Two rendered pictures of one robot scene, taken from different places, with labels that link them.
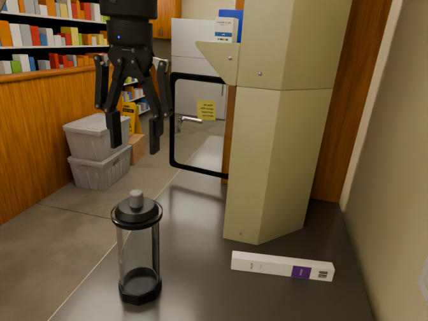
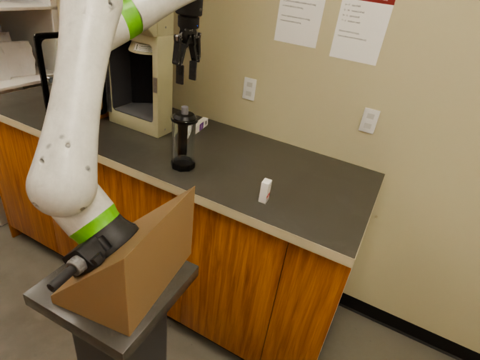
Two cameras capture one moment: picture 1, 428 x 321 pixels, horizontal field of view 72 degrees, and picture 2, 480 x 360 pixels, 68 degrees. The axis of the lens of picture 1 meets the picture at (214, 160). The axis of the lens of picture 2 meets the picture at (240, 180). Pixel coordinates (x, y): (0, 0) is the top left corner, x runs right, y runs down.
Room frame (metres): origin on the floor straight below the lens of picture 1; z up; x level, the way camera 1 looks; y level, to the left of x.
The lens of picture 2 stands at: (0.02, 1.41, 1.69)
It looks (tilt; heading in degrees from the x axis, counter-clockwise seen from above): 31 degrees down; 282
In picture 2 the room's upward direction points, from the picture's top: 8 degrees clockwise
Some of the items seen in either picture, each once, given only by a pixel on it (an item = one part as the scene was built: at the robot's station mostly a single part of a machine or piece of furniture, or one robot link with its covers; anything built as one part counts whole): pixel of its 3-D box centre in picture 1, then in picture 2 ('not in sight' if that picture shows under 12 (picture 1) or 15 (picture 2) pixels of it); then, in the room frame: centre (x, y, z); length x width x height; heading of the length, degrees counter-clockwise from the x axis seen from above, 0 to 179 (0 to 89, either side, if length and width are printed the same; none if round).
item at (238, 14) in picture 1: (236, 27); not in sight; (1.02, -0.04, 1.56); 0.10 x 0.10 x 0.09; 78
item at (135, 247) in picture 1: (139, 249); (183, 141); (0.54, 0.16, 1.06); 0.11 x 0.11 x 0.21
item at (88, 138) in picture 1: (100, 135); not in sight; (2.89, 1.20, 0.49); 0.60 x 0.42 x 0.33; 168
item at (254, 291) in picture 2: not in sight; (167, 213); (0.73, -0.10, 0.45); 2.05 x 0.67 x 0.90; 168
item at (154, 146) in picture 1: (154, 135); (192, 71); (0.53, 0.12, 1.34); 0.03 x 0.01 x 0.07; 168
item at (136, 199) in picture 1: (136, 206); (184, 114); (0.54, 0.16, 1.18); 0.09 x 0.09 x 0.07
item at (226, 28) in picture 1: (226, 30); not in sight; (0.87, -0.01, 1.54); 0.05 x 0.05 x 0.06; 72
